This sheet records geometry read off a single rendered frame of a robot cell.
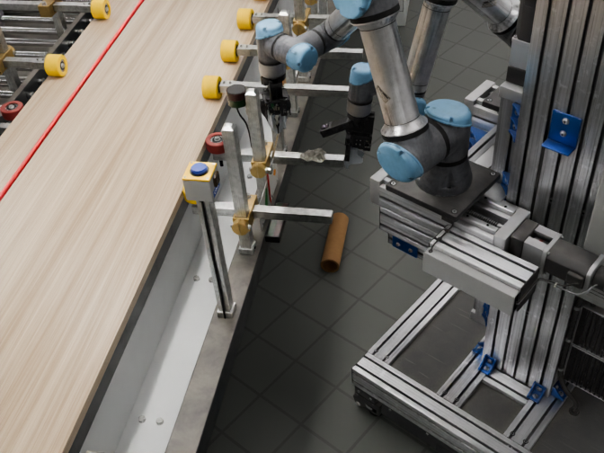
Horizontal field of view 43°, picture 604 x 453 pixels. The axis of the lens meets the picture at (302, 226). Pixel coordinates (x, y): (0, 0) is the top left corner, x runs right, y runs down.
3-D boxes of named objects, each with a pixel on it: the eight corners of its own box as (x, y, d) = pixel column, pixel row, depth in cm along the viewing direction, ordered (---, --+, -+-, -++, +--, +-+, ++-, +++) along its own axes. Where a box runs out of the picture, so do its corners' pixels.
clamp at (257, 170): (274, 154, 255) (273, 141, 251) (266, 179, 245) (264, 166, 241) (258, 153, 256) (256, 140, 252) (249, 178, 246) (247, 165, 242)
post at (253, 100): (272, 207, 261) (258, 86, 229) (270, 214, 259) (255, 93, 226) (262, 206, 262) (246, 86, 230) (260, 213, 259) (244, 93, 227)
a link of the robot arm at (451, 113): (478, 147, 198) (484, 104, 189) (445, 172, 192) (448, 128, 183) (442, 129, 205) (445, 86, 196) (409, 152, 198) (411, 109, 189)
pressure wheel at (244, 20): (252, 4, 298) (249, 22, 296) (255, 15, 306) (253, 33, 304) (236, 4, 299) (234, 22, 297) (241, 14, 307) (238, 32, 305)
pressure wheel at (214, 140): (235, 158, 258) (232, 130, 250) (230, 173, 252) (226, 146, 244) (213, 157, 259) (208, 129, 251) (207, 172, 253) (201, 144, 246)
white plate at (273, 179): (279, 180, 263) (276, 156, 257) (262, 230, 245) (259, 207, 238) (277, 180, 263) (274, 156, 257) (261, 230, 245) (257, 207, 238)
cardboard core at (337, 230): (348, 213, 342) (339, 260, 320) (349, 226, 347) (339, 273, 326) (331, 211, 343) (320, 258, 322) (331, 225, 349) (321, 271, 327)
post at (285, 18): (298, 122, 297) (289, 8, 265) (297, 128, 295) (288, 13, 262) (290, 122, 298) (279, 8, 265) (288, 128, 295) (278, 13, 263)
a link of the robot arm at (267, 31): (268, 33, 202) (248, 23, 207) (271, 70, 209) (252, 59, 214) (290, 22, 205) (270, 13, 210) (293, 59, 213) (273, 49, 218)
